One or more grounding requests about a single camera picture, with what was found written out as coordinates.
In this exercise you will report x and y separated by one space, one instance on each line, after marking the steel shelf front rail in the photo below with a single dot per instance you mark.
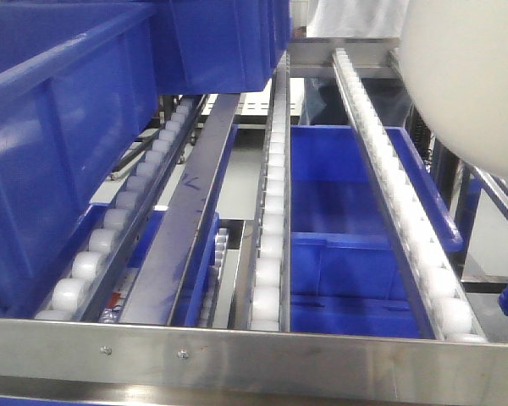
125 364

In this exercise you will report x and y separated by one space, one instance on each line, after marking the large blue storage bin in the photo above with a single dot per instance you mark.
76 87

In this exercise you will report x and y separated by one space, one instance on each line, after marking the blue bin on lower layer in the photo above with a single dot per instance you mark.
344 276

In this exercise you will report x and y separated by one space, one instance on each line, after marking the steel divider bar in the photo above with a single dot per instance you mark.
186 224

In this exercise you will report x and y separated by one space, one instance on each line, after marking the white roller track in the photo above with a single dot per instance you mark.
436 298
91 273
270 306

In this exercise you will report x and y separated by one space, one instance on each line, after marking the blue bin rear upper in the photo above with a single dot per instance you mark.
218 46

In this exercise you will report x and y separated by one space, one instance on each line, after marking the person in white coat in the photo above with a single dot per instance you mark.
354 19

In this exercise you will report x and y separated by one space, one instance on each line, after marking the middle white roller track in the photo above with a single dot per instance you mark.
270 306

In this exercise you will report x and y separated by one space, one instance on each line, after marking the right white roller track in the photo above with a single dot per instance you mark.
436 298

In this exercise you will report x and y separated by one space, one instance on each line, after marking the left white roller track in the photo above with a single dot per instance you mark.
91 273

